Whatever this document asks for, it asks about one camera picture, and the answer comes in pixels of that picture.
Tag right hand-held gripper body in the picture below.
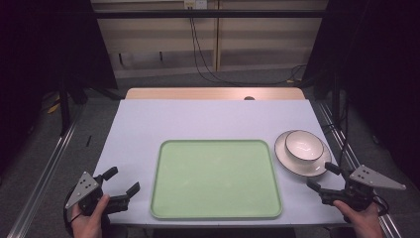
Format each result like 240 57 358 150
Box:
319 164 407 213

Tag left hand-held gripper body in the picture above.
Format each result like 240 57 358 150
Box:
64 171 130 217

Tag white plate with dark rim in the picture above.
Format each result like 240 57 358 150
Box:
273 129 333 179

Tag white bowl with dark rim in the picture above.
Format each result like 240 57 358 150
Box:
284 129 325 163

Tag green plastic tray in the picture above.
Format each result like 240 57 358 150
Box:
150 139 283 221

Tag person's right hand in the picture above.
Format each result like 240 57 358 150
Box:
332 199 386 238

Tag person's left hand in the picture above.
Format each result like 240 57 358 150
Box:
70 193 112 238

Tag black metal stand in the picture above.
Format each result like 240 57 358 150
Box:
56 73 89 137

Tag yellow floor object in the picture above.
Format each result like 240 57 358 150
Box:
46 94 62 115

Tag black horizontal bar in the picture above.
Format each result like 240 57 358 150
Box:
93 9 329 20

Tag aluminium floor rail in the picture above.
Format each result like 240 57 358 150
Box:
316 100 403 238
6 104 87 238

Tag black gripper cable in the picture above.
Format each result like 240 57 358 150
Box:
62 187 83 238
372 194 391 217

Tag black wall cables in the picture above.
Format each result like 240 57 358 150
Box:
188 16 309 87

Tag white wall socket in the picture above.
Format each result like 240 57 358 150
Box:
183 0 209 10

